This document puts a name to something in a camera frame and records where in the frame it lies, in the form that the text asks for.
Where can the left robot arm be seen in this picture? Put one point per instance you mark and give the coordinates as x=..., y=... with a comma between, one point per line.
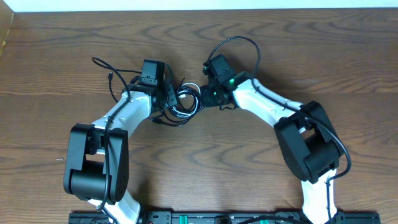
x=97, y=163

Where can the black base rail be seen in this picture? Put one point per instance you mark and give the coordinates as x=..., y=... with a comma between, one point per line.
x=163, y=217

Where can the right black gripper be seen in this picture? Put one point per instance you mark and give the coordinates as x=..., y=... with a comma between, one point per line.
x=207, y=102

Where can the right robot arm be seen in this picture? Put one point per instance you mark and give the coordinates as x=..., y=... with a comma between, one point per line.
x=309, y=144

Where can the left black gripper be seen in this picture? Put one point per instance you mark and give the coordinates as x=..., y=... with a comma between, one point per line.
x=170, y=89

